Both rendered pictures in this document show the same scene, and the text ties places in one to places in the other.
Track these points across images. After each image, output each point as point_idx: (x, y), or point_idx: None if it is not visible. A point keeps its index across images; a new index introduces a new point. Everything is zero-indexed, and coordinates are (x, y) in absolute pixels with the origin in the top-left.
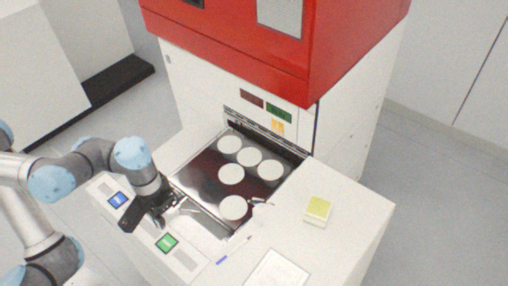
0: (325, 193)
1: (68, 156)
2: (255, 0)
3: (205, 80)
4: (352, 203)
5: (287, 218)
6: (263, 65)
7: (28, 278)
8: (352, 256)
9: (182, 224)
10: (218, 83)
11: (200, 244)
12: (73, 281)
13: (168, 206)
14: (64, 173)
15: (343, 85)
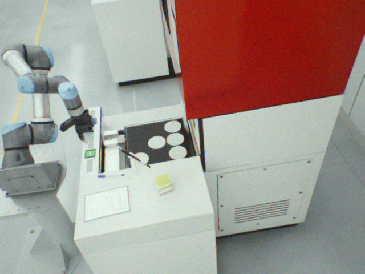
0: (182, 180)
1: (40, 77)
2: (173, 39)
3: None
4: (190, 194)
5: (150, 178)
6: (179, 81)
7: (22, 128)
8: (158, 218)
9: (112, 152)
10: None
11: (109, 166)
12: (53, 150)
13: (87, 130)
14: (30, 83)
15: (235, 119)
